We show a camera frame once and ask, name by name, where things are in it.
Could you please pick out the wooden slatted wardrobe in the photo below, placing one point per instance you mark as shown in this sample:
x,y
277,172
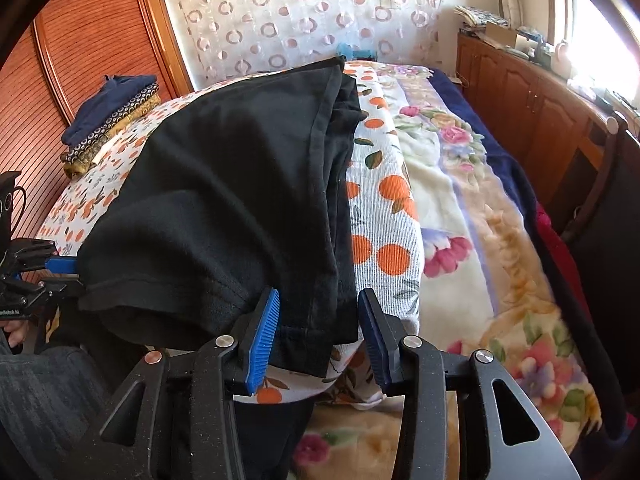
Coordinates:
x,y
100,45

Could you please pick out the white ceramic jar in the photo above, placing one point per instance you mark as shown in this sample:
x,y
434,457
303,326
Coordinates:
x,y
562,57

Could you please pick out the dark wooden chair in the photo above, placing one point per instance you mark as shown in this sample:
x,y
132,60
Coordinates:
x,y
600,260

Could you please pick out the floral fleece blanket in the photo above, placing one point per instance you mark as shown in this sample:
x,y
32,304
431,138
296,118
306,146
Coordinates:
x,y
500,270

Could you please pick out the stack of folded clothes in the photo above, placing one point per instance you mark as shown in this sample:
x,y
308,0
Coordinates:
x,y
105,141

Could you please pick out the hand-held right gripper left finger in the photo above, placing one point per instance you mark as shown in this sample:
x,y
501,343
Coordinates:
x,y
260,345

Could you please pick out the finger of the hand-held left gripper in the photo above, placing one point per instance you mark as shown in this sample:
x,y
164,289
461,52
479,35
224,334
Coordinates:
x,y
60,287
55,263

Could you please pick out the folded navy blue garment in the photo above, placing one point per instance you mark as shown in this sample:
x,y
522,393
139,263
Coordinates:
x,y
110,105

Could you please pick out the small blue object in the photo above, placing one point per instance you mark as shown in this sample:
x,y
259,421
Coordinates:
x,y
357,52

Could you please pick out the navy blue blanket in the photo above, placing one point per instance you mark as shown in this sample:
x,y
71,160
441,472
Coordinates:
x,y
500,160

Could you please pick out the bright window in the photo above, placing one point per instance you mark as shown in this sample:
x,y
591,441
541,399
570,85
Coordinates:
x,y
595,45

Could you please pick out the black t-shirt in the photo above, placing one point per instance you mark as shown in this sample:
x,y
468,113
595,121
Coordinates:
x,y
225,185

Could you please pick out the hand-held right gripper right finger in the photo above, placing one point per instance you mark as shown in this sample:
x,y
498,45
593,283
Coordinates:
x,y
376,345

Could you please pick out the cardboard box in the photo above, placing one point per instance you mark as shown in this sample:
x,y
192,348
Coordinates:
x,y
500,35

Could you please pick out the red cloth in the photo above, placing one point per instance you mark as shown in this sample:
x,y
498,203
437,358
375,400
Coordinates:
x,y
560,255

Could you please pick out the white curtain with circles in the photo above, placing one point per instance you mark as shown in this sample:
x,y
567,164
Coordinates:
x,y
300,10

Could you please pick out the orange fruit print towel blanket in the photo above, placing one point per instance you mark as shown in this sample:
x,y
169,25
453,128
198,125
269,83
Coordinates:
x,y
385,220

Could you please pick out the stack of printed papers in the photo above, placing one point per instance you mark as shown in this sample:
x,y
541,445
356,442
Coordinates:
x,y
477,15

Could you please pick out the wooden side cabinet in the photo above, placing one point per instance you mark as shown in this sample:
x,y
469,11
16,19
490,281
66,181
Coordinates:
x,y
530,105

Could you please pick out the person's grey trouser leg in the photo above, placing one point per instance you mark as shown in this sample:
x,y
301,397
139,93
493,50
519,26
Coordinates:
x,y
55,410

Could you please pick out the person's left hand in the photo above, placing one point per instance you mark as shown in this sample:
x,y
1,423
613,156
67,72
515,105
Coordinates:
x,y
15,334

